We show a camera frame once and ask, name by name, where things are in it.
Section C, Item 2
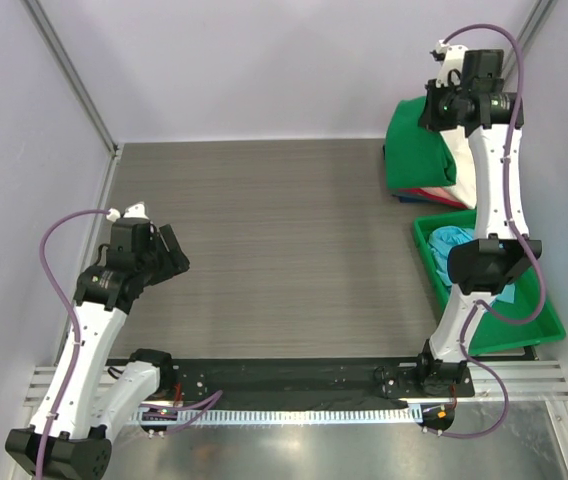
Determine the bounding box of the green t shirt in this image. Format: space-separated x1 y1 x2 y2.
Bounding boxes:
383 96 457 189

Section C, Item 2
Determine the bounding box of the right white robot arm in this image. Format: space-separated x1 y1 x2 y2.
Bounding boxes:
411 42 542 396

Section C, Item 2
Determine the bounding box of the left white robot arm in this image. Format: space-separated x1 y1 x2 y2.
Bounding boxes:
5 218 190 479

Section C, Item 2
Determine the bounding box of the folded cream t shirt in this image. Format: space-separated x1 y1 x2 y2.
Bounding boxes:
440 127 477 209

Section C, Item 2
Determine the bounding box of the folded pink t shirt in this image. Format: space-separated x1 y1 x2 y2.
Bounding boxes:
419 187 458 203

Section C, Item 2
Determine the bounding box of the folded red t shirt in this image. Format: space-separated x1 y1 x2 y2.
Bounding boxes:
393 188 467 210

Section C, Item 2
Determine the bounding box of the folded navy t shirt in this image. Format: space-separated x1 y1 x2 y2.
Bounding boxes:
390 191 426 204

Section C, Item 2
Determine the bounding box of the light blue t shirt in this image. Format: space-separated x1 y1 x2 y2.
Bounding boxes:
426 225 518 305

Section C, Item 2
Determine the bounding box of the green plastic tray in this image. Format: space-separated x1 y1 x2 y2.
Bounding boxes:
411 209 567 357

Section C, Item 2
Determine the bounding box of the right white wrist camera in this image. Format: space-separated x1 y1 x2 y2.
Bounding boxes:
431 40 467 88

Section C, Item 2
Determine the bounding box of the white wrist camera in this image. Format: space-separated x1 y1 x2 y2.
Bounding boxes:
431 40 467 88
106 202 149 223

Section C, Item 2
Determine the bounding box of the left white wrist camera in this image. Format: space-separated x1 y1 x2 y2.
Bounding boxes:
106 202 149 223

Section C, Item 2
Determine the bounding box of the right aluminium frame post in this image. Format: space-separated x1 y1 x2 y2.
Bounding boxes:
517 0 558 50

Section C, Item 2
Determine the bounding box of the aluminium frame post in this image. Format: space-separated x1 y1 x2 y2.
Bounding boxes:
517 0 558 50
21 0 118 155

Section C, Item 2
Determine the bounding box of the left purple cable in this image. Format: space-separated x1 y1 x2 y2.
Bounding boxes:
33 208 224 480

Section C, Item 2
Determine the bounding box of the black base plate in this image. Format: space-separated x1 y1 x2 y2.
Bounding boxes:
128 357 475 407

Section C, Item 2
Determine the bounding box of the left aluminium frame post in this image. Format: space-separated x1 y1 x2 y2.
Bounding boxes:
21 0 118 155

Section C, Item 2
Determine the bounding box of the slotted white cable duct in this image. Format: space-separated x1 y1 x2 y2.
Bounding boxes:
128 407 423 427

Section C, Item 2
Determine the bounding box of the aluminium rail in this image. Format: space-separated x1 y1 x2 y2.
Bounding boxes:
23 361 568 407

